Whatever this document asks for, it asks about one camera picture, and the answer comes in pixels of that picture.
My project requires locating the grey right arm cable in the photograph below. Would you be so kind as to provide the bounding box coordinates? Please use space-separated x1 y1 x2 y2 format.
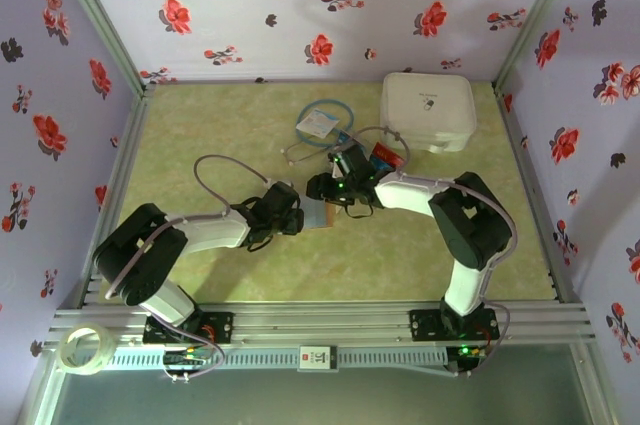
349 125 518 304

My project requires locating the green controller circuit board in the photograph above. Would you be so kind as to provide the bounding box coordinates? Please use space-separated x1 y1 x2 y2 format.
163 347 210 367
457 343 490 362

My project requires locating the grey base cable loop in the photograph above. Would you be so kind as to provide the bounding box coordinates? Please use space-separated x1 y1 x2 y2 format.
449 300 511 379
162 330 230 382

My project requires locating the small white display unit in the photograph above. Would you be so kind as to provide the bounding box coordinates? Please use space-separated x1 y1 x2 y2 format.
298 344 340 373

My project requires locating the clear tape roll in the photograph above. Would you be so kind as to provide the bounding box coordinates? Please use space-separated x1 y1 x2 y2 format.
58 323 112 375

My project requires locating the blue tube stethoscope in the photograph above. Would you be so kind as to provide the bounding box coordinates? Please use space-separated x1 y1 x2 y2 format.
280 100 357 167

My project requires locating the grey aluminium frame post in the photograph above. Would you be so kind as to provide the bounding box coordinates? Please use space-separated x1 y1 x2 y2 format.
47 0 157 96
492 0 584 94

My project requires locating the white square box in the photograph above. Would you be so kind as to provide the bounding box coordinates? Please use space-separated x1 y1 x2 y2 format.
378 72 477 154

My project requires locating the red credit card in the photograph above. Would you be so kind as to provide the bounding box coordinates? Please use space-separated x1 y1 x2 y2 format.
372 142 407 169

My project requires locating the white slotted cable duct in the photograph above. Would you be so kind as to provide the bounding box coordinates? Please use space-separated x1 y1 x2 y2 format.
107 347 449 370

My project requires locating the grey aluminium mounting rail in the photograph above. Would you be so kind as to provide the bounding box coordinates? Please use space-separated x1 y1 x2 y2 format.
49 300 599 346

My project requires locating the grey aluminium side rail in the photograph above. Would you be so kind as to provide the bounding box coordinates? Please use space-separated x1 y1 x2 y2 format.
492 82 584 305
74 84 156 311

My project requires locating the white printed packet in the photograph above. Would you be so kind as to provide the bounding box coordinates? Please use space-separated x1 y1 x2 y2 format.
295 108 340 139

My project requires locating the tan leather card holder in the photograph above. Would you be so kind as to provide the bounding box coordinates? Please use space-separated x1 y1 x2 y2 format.
301 197 340 231

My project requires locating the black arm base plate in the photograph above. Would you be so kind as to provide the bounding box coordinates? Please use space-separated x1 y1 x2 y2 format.
143 312 235 345
408 308 500 342

